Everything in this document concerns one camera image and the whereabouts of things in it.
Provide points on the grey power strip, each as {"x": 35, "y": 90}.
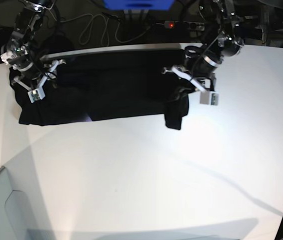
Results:
{"x": 185, "y": 25}

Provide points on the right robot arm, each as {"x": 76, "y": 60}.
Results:
{"x": 23, "y": 54}

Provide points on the black T-shirt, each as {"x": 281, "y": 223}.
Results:
{"x": 112, "y": 85}

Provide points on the blue box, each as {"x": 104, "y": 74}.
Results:
{"x": 161, "y": 5}

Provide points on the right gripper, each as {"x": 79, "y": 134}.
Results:
{"x": 30, "y": 74}

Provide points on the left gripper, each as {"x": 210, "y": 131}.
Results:
{"x": 203, "y": 83}

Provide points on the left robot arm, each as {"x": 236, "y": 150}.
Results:
{"x": 221, "y": 38}

